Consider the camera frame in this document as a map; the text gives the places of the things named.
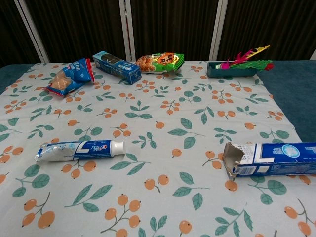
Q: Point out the blue white toothpaste tube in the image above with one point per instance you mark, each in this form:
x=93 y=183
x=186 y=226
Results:
x=93 y=149

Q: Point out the blue snack package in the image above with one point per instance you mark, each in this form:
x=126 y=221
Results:
x=284 y=158

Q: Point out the blue cookie package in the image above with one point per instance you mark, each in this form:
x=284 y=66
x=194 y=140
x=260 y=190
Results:
x=116 y=65

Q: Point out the dark green shallow tray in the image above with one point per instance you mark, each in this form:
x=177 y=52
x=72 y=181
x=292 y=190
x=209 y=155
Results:
x=232 y=72

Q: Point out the floral print tablecloth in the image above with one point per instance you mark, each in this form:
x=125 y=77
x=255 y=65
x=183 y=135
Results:
x=153 y=118

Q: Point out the green orange snack bag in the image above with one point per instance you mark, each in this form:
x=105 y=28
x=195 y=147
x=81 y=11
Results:
x=160 y=63

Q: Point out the colourful feather shuttlecock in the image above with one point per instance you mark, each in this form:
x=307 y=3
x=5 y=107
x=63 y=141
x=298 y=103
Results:
x=225 y=66

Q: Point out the blue red snack bag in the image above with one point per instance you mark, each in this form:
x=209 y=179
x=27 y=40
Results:
x=74 y=74

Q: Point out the white screen frame post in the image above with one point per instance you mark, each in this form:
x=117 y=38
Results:
x=218 y=29
x=31 y=29
x=133 y=53

